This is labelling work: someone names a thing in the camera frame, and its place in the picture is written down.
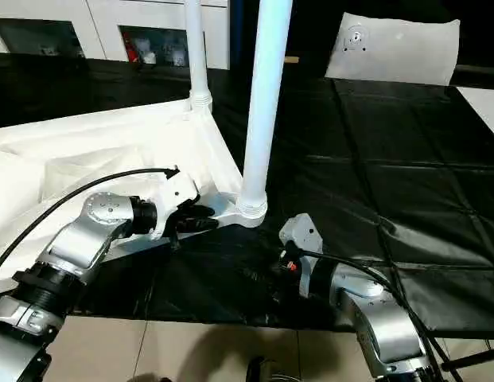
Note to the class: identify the white plastic table top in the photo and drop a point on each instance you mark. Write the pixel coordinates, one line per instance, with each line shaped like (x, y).
(91, 139)

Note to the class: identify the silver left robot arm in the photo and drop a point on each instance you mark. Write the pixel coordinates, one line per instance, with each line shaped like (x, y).
(83, 235)

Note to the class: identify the black work mat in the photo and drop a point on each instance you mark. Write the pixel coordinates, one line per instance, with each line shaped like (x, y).
(390, 159)

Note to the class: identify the black robot foot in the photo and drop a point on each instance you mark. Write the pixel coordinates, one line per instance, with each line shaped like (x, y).
(149, 378)

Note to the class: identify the small white bottle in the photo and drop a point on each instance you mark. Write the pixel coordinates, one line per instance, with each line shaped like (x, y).
(150, 57)

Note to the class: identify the red packet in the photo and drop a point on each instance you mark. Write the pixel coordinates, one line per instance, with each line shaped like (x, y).
(131, 51)

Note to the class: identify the small yellow label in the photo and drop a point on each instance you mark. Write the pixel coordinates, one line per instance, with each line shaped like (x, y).
(292, 59)

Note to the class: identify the black metal stand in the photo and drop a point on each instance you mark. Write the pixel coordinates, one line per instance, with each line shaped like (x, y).
(471, 359)

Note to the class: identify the black cabinet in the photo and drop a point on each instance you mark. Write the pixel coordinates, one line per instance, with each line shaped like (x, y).
(310, 28)

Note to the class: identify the white cabinet with glass doors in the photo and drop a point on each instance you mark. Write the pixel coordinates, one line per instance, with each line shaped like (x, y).
(99, 16)

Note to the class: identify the white chair back panel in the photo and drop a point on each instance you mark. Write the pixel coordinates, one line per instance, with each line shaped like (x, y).
(394, 47)

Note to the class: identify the white sheet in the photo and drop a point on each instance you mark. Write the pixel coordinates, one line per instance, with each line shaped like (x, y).
(483, 111)

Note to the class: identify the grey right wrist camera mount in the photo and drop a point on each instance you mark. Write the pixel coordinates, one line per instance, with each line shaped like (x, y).
(304, 232)

